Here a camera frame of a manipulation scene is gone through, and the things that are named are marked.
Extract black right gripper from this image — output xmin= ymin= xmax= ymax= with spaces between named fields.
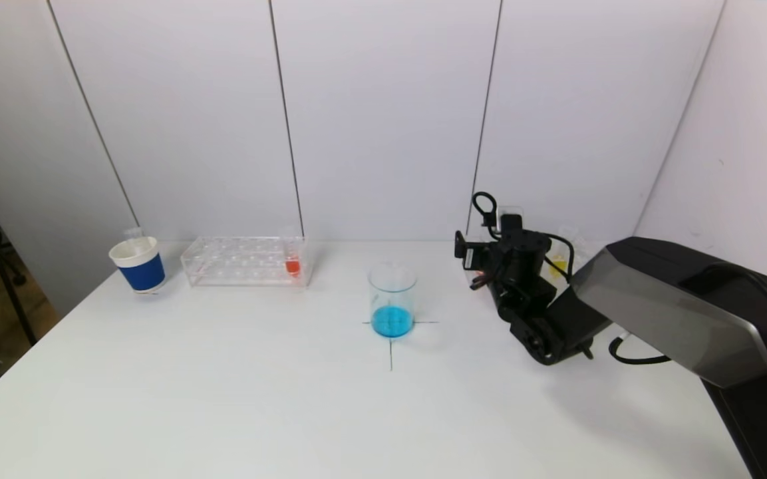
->
xmin=454 ymin=230 xmax=498 ymax=271

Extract test tube with red pigment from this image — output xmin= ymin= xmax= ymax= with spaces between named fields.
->
xmin=281 ymin=226 xmax=303 ymax=279
xmin=476 ymin=226 xmax=498 ymax=279

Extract test tube with yellow pigment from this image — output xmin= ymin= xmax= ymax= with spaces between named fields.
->
xmin=548 ymin=226 xmax=577 ymax=278

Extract clear glass beaker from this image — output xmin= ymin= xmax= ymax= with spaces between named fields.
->
xmin=368 ymin=264 xmax=418 ymax=339

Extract clear acrylic test tube rack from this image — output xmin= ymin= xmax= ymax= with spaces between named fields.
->
xmin=182 ymin=237 xmax=311 ymax=289
xmin=463 ymin=230 xmax=600 ymax=289

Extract blue white paper cup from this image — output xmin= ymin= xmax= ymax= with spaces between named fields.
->
xmin=109 ymin=237 xmax=167 ymax=294

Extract thin black camera cable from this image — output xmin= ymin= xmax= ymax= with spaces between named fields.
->
xmin=472 ymin=192 xmax=500 ymax=234

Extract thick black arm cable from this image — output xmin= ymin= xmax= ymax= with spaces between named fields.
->
xmin=608 ymin=336 xmax=671 ymax=366

